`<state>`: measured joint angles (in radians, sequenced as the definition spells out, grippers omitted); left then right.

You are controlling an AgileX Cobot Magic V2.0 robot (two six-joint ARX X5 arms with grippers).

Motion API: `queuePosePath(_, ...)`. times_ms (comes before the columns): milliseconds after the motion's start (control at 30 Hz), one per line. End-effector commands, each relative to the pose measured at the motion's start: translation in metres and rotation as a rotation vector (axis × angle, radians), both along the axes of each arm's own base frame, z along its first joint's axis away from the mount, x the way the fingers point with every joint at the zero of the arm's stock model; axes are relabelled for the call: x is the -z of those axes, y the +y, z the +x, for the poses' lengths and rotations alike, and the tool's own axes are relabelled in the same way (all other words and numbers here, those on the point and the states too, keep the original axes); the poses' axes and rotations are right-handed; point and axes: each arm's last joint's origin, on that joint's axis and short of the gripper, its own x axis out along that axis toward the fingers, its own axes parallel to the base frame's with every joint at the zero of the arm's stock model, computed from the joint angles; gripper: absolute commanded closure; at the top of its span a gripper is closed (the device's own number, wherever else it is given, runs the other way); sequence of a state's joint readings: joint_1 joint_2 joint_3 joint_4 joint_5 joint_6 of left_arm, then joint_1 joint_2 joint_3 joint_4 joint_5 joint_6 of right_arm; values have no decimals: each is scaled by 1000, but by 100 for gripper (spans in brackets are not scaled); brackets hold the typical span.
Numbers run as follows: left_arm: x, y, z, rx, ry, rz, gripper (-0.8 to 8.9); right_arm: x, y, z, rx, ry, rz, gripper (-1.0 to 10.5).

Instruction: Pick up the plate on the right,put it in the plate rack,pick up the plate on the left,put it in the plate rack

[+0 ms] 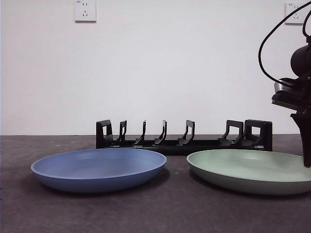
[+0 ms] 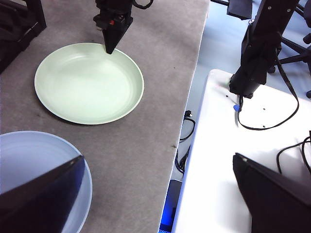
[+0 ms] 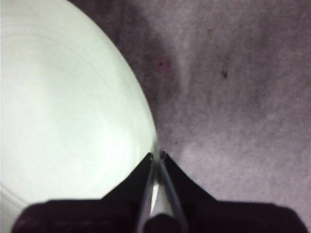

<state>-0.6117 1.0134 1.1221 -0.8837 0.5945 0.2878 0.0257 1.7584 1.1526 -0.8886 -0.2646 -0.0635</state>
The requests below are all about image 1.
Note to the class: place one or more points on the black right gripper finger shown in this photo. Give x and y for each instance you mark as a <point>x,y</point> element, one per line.
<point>305,136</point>

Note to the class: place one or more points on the pale grey camera box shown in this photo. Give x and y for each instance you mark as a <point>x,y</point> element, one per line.
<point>285,85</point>

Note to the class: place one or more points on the green plate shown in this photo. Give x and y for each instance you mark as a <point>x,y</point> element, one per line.
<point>243,170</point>

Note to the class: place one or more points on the black plastic plate rack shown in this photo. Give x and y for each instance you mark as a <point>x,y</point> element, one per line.
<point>184,149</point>

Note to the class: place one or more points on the blue plate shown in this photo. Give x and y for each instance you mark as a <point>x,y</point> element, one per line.
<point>97,170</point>

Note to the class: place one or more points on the white wall socket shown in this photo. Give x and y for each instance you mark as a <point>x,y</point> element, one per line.
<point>85,11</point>
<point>295,13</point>

